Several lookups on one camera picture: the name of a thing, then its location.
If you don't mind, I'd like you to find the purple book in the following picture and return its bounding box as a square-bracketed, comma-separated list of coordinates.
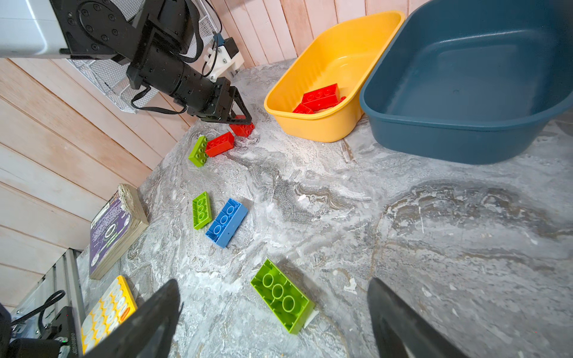
[89, 183, 149, 280]

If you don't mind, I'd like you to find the green lego brick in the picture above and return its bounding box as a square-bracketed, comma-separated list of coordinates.
[251, 259, 315, 335]
[192, 192, 213, 230]

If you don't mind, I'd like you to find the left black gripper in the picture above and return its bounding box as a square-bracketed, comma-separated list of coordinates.
[178, 76, 252, 124]

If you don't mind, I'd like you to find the white wire mesh shelf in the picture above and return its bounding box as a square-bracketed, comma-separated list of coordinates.
[69, 1, 222, 113]

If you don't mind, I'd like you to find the red lego brick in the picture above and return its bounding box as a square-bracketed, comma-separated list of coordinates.
[293, 96, 346, 114]
[301, 84, 340, 112]
[205, 132, 235, 158]
[230, 115, 255, 137]

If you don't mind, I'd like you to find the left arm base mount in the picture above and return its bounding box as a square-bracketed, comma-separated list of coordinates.
[1, 290, 81, 357]

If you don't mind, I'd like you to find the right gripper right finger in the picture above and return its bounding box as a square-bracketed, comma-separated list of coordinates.
[368, 277, 466, 357]

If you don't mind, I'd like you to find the aluminium front rail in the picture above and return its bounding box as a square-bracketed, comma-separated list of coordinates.
[9, 249, 85, 334]

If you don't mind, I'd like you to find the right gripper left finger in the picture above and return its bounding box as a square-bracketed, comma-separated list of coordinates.
[84, 279, 181, 357]

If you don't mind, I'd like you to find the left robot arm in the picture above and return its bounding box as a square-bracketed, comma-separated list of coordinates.
[1, 0, 252, 125]

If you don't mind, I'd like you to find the green lego near left gripper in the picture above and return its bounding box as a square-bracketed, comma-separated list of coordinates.
[188, 136, 208, 168]

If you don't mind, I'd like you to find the blue lego brick left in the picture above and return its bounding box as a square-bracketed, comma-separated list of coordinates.
[206, 198, 248, 248]

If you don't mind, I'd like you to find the yellow calculator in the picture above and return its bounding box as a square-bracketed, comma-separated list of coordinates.
[81, 275, 137, 354]

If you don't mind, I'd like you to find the teal plastic bin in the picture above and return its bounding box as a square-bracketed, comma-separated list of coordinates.
[360, 1, 572, 164]

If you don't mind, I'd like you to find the yellow plastic bin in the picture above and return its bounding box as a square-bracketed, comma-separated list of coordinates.
[264, 10, 406, 143]

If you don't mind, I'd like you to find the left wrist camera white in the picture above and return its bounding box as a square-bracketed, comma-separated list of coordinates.
[204, 37, 244, 83]

